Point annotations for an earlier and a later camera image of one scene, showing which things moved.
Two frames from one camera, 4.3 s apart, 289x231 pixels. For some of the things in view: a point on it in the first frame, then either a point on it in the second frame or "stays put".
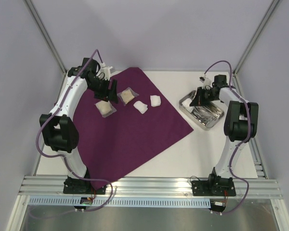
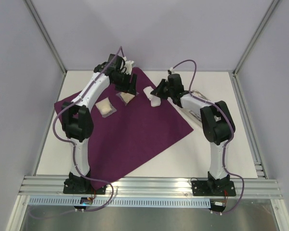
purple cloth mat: (145, 124) stays put
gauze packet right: (127, 95) stays put
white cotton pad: (141, 107) -> (147, 90)
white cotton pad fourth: (155, 100) stays put
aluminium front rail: (53, 186) stays put
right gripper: (202, 95) -> (161, 89)
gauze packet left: (105, 108) stays put
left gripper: (105, 95) -> (126, 88)
